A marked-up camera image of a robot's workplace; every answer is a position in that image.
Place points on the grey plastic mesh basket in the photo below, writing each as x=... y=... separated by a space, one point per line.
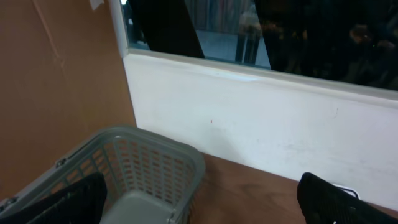
x=150 y=178

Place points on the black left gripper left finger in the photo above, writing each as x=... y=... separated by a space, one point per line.
x=80 y=203

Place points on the white barcode scanner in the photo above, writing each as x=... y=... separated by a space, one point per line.
x=348 y=190

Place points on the dark glass window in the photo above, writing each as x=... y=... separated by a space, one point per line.
x=353 y=41

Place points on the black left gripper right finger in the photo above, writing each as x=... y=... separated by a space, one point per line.
x=323 y=202

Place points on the brown cardboard panel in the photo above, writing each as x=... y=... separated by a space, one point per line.
x=62 y=79

